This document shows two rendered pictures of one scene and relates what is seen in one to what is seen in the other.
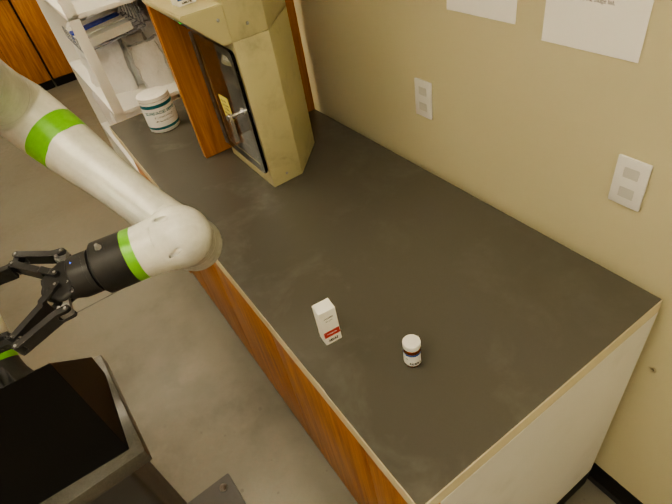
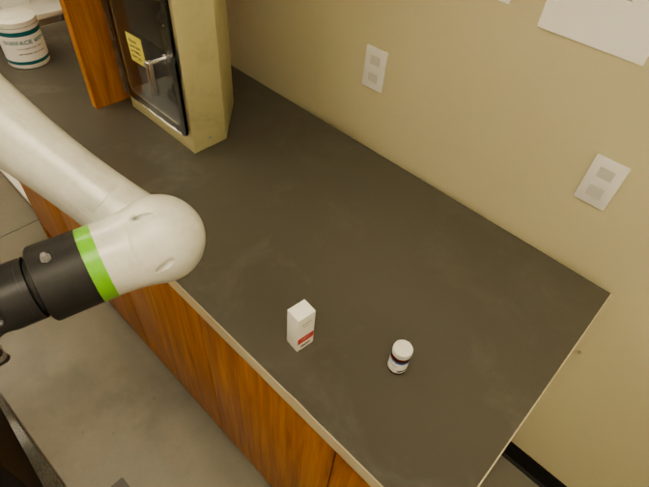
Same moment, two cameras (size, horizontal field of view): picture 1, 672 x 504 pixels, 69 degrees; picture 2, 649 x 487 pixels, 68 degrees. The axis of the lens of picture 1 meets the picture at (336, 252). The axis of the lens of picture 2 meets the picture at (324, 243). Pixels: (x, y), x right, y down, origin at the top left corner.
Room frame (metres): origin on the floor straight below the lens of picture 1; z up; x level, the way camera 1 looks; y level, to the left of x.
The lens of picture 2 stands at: (0.24, 0.23, 1.78)
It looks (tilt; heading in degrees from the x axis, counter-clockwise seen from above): 47 degrees down; 336
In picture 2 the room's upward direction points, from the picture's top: 6 degrees clockwise
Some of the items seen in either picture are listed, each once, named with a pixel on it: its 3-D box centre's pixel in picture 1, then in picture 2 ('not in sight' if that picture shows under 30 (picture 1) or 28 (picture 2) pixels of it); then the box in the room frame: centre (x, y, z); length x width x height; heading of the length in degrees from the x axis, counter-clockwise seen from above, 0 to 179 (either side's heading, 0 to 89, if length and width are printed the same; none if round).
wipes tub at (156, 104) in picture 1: (158, 109); (21, 38); (2.03, 0.60, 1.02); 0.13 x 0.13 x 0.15
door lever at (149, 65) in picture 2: (238, 125); (157, 75); (1.41, 0.21, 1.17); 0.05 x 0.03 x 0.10; 116
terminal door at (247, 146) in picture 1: (229, 104); (142, 46); (1.52, 0.23, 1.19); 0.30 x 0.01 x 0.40; 26
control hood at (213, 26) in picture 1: (185, 20); not in sight; (1.50, 0.28, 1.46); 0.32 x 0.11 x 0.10; 27
